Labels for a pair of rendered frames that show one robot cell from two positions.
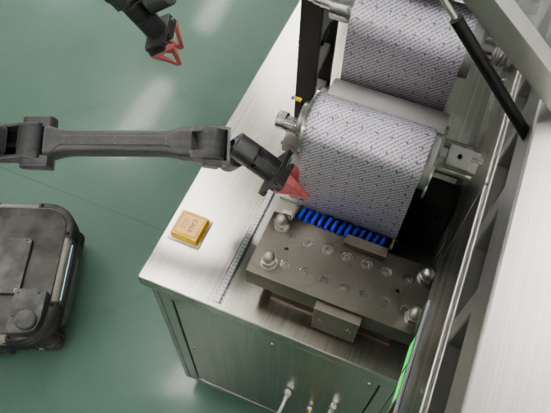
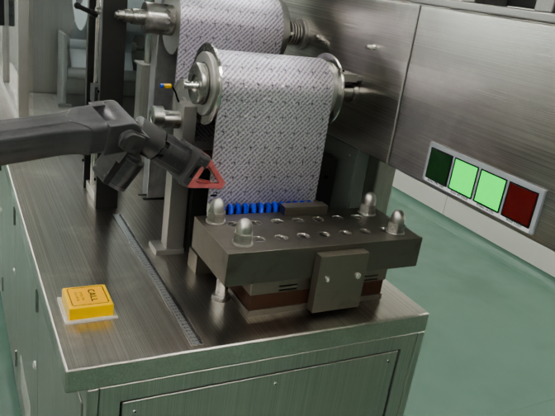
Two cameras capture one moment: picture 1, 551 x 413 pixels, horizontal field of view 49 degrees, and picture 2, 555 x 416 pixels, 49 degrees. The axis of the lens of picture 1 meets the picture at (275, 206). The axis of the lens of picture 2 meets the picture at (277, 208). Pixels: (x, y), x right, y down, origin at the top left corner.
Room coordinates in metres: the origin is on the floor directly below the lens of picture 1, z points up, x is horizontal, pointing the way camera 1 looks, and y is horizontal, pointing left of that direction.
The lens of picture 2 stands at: (-0.06, 0.71, 1.44)
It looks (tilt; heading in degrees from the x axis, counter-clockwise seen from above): 20 degrees down; 309
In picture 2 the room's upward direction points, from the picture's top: 8 degrees clockwise
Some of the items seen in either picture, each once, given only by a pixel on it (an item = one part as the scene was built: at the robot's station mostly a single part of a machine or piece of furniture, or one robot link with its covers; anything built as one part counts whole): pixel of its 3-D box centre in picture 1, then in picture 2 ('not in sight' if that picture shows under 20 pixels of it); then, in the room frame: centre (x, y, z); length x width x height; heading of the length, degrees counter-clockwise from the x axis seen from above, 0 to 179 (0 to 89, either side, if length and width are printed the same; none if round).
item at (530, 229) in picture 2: (405, 370); (477, 184); (0.30, -0.23, 1.18); 0.25 x 0.01 x 0.07; 159
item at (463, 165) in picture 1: (462, 160); (344, 74); (0.67, -0.35, 1.28); 0.06 x 0.05 x 0.02; 69
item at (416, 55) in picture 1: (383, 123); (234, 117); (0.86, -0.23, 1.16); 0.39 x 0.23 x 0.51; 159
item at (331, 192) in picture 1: (350, 201); (268, 164); (0.68, -0.16, 1.11); 0.23 x 0.01 x 0.18; 69
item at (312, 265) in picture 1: (344, 277); (309, 241); (0.55, -0.15, 1.00); 0.40 x 0.16 x 0.06; 69
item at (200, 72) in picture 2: (306, 120); (199, 83); (0.79, -0.06, 1.25); 0.07 x 0.02 x 0.07; 159
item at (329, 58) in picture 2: (434, 162); (323, 90); (0.69, -0.31, 1.25); 0.15 x 0.01 x 0.15; 159
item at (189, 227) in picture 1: (189, 227); (87, 301); (0.72, 0.21, 0.91); 0.07 x 0.07 x 0.02; 69
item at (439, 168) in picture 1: (453, 169); (339, 91); (0.68, -0.34, 1.25); 0.07 x 0.04 x 0.04; 69
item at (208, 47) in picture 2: (311, 121); (206, 83); (0.78, -0.07, 1.25); 0.15 x 0.01 x 0.15; 159
